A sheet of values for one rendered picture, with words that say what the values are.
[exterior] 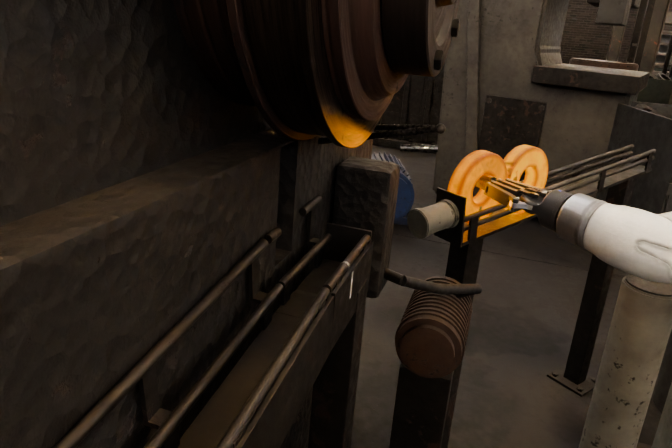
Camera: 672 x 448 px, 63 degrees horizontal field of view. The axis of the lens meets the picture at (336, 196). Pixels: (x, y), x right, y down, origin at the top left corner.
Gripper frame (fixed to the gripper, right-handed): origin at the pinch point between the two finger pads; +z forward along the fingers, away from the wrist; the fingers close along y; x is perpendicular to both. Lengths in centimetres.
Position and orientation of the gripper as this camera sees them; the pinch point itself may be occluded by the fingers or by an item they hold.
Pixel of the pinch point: (479, 179)
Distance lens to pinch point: 118.9
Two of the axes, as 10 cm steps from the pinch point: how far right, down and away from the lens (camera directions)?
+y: 8.0, -1.2, 5.9
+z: -6.0, -3.4, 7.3
